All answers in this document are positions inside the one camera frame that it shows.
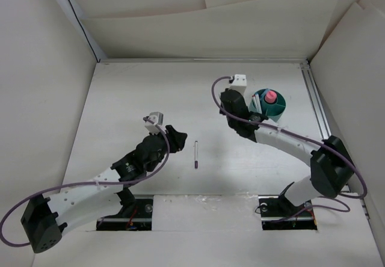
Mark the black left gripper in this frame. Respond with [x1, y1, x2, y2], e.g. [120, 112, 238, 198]
[146, 125, 185, 173]

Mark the blue cap white marker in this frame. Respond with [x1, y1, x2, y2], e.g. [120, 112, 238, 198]
[254, 95, 262, 114]

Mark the purple cap white marker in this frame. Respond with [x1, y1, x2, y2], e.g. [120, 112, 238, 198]
[194, 141, 199, 170]

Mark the pink cap glue bottle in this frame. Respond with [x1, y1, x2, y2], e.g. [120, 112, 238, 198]
[264, 90, 277, 104]

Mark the red cap white marker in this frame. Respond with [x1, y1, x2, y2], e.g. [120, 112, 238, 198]
[251, 96, 259, 112]

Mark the blue translucent stapler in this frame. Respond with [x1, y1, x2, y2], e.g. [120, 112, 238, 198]
[258, 89, 268, 98]

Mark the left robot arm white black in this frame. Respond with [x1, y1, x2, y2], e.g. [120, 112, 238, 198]
[20, 125, 188, 254]

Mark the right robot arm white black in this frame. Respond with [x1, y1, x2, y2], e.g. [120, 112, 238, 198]
[218, 88, 356, 216]

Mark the teal round divided container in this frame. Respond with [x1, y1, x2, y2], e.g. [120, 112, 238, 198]
[248, 88, 286, 123]

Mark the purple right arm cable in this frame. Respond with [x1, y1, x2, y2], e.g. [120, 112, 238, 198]
[211, 75, 368, 223]

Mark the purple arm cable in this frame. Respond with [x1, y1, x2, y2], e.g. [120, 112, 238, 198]
[0, 116, 171, 247]
[211, 75, 368, 223]

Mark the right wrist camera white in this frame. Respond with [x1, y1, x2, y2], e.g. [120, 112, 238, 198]
[229, 74, 247, 95]

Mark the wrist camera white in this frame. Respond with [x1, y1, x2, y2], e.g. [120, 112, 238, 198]
[229, 74, 247, 95]
[143, 111, 165, 135]

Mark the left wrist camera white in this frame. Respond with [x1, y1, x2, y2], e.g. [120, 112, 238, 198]
[143, 111, 165, 135]

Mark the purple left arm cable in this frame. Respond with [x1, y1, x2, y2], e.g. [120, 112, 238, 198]
[0, 116, 171, 247]

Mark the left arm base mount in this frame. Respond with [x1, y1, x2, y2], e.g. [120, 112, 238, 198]
[96, 188, 153, 232]

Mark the aluminium rail right side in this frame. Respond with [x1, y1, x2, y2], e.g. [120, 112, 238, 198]
[300, 60, 331, 139]

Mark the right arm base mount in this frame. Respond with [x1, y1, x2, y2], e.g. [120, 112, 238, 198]
[254, 194, 318, 231]

